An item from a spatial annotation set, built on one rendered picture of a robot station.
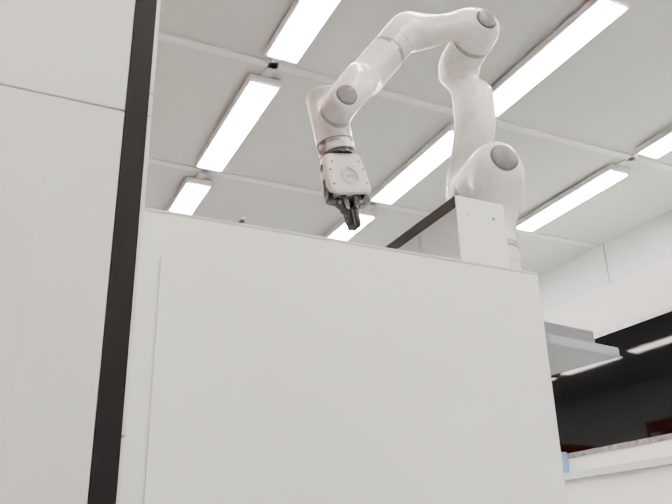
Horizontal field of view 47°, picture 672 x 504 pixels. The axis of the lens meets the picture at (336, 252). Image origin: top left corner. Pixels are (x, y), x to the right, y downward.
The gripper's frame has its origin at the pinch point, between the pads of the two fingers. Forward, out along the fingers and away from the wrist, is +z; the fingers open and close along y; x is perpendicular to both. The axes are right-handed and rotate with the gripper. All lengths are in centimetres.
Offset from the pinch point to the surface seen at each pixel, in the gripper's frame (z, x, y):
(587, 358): 40, -19, 35
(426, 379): 43, -51, -26
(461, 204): 15.8, -45.0, -7.5
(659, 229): -73, 223, 393
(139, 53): 10, -71, -63
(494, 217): 18.3, -45.2, -1.7
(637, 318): -2, 177, 285
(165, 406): 41, -51, -60
